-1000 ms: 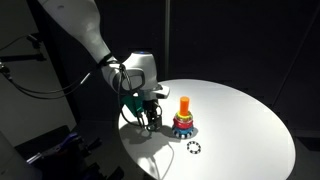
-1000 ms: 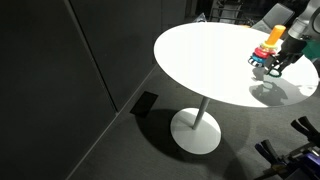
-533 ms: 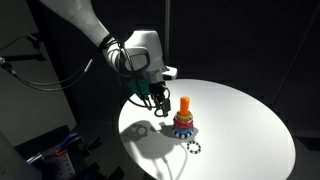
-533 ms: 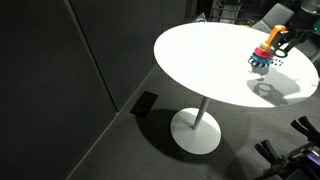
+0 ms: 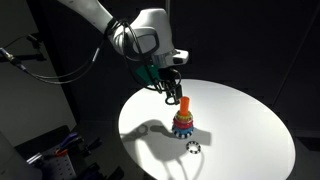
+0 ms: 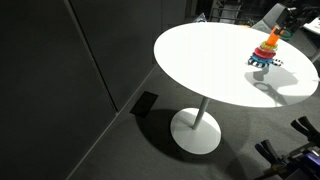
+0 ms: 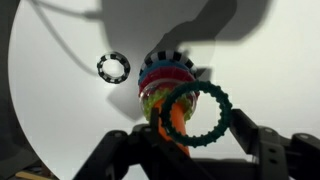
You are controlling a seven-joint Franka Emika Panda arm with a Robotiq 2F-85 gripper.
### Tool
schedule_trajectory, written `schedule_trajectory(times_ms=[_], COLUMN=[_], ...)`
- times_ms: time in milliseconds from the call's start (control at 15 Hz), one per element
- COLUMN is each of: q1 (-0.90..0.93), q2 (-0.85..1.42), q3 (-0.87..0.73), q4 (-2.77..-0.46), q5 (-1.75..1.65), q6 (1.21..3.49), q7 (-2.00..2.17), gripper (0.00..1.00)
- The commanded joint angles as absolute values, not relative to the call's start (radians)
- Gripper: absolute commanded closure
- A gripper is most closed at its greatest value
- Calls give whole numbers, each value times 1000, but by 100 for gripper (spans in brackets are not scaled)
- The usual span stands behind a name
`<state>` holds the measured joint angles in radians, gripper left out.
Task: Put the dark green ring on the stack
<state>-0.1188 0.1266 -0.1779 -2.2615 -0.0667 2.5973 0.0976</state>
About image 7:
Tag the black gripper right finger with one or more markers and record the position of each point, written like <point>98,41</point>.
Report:
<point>273,156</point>

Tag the orange stacking post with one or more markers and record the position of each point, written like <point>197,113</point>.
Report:
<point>178,120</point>

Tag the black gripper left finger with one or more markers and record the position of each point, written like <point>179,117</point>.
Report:
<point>133,153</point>

